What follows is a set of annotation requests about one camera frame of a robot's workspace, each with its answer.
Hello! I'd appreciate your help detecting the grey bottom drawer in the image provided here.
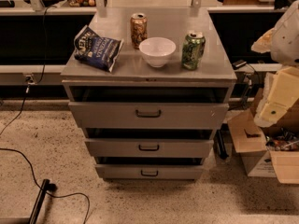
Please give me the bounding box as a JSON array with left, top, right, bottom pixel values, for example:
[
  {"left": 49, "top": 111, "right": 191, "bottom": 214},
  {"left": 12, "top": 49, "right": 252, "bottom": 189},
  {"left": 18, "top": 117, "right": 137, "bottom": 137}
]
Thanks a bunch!
[{"left": 95, "top": 164, "right": 203, "bottom": 180}]

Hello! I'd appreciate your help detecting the grey drawer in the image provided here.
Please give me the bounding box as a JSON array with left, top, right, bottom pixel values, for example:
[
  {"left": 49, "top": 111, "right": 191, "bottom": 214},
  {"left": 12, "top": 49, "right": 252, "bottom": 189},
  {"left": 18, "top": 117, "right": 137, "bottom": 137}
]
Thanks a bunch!
[
  {"left": 69, "top": 102, "right": 228, "bottom": 130},
  {"left": 95, "top": 164, "right": 203, "bottom": 180},
  {"left": 85, "top": 138, "right": 214, "bottom": 158}
]

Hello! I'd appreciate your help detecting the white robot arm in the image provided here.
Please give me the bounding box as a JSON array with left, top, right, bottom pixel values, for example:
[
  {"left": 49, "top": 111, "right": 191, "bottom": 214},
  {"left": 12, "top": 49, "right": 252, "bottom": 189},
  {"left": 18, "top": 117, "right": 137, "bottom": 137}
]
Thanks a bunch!
[{"left": 251, "top": 0, "right": 299, "bottom": 127}]

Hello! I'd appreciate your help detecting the grey drawer cabinet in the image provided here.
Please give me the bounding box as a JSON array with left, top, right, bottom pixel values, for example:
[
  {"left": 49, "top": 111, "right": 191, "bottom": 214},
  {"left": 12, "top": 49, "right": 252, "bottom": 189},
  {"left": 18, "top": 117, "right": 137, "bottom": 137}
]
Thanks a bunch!
[{"left": 62, "top": 7, "right": 236, "bottom": 168}]

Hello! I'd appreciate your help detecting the grey top drawer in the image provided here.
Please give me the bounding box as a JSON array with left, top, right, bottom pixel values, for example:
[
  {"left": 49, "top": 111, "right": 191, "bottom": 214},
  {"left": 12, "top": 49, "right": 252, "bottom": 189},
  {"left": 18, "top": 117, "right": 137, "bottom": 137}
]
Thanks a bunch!
[{"left": 69, "top": 102, "right": 228, "bottom": 130}]

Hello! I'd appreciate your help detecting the grey middle drawer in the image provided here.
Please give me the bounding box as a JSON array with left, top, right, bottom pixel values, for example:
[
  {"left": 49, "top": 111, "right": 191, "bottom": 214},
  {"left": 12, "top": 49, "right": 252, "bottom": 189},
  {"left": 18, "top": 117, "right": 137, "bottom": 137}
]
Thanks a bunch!
[{"left": 85, "top": 138, "right": 214, "bottom": 158}]

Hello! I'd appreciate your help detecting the white bowl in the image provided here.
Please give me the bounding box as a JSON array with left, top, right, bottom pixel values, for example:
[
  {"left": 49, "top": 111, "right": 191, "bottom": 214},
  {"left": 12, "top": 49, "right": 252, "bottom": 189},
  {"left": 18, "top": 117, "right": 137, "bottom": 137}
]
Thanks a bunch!
[{"left": 139, "top": 37, "right": 177, "bottom": 68}]

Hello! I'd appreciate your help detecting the green soda can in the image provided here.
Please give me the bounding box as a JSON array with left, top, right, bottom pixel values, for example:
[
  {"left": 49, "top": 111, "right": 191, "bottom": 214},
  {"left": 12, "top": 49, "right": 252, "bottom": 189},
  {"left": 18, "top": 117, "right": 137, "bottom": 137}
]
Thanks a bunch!
[{"left": 181, "top": 32, "right": 206, "bottom": 70}]

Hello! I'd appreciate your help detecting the blue chip bag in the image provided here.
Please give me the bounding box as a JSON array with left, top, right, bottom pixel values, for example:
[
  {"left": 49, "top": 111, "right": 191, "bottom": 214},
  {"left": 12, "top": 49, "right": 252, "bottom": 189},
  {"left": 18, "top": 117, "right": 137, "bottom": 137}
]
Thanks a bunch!
[{"left": 74, "top": 25, "right": 123, "bottom": 72}]

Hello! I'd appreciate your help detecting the orange soda can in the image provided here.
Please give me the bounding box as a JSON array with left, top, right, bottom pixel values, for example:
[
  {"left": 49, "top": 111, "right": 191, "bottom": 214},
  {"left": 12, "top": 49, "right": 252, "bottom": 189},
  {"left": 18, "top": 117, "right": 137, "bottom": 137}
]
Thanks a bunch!
[{"left": 130, "top": 13, "right": 148, "bottom": 49}]

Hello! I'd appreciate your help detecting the small black device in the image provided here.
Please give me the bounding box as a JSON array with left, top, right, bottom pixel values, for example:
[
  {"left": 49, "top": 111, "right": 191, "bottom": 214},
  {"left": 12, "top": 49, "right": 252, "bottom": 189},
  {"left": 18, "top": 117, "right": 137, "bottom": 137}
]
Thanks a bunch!
[{"left": 232, "top": 60, "right": 247, "bottom": 70}]

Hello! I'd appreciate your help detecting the cardboard box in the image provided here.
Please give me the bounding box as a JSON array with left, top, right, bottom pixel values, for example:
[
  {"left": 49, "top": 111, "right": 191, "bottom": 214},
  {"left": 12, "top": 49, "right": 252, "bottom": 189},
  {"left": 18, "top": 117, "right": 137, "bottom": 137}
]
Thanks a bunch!
[{"left": 227, "top": 87, "right": 299, "bottom": 185}]

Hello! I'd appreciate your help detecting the black metal floor stand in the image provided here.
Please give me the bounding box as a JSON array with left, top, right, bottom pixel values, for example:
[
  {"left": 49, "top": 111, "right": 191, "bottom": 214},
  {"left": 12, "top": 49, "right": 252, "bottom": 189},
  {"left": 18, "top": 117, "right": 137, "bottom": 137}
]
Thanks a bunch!
[{"left": 0, "top": 178, "right": 58, "bottom": 224}]

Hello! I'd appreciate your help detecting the black floor cable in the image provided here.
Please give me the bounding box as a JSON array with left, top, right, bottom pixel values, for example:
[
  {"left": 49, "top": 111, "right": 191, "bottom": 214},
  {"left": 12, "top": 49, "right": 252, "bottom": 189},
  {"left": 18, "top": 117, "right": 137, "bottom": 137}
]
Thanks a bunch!
[{"left": 0, "top": 84, "right": 92, "bottom": 224}]

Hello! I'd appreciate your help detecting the hanging black cable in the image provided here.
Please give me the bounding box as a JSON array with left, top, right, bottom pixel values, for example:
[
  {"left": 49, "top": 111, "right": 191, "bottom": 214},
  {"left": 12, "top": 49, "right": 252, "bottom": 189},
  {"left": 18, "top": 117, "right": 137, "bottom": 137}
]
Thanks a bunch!
[{"left": 36, "top": 5, "right": 52, "bottom": 85}]

